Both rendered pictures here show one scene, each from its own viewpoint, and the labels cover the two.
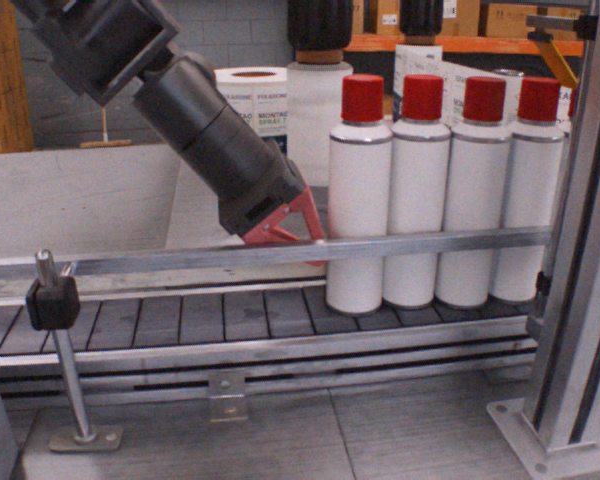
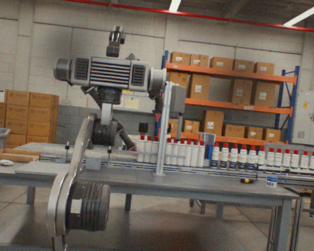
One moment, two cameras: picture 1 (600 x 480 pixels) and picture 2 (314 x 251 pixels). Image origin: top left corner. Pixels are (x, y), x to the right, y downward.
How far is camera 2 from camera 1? 176 cm
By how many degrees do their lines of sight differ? 21
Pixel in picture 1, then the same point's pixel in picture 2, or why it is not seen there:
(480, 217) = (154, 151)
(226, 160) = (127, 141)
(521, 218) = not seen: hidden behind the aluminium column
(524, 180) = not seen: hidden behind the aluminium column
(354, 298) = (139, 159)
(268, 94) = (135, 139)
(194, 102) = (125, 135)
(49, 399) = (103, 165)
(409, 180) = (146, 146)
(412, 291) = (146, 160)
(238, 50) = (134, 132)
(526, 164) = not seen: hidden behind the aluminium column
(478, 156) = (154, 144)
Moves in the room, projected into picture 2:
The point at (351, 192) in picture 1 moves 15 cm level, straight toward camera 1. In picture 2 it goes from (140, 147) to (135, 149)
